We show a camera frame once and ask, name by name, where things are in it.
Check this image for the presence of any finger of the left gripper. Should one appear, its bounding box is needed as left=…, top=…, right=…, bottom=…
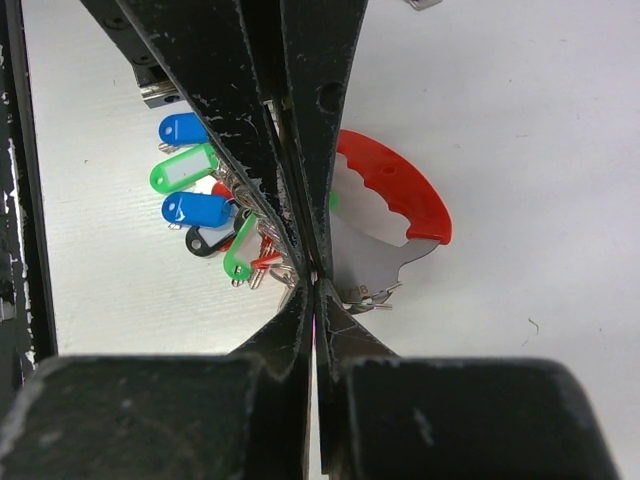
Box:
left=280, top=1, right=367, bottom=278
left=120, top=1, right=308, bottom=276

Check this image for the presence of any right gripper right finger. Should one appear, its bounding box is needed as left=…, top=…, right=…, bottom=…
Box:
left=314, top=279, right=618, bottom=479

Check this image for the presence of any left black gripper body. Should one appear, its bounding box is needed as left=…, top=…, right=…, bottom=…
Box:
left=81, top=0, right=180, bottom=109

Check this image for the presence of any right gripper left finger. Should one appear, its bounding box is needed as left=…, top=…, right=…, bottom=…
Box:
left=1, top=281, right=313, bottom=479

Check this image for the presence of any bunch of coloured key tags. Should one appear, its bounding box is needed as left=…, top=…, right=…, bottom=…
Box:
left=149, top=113, right=298, bottom=307

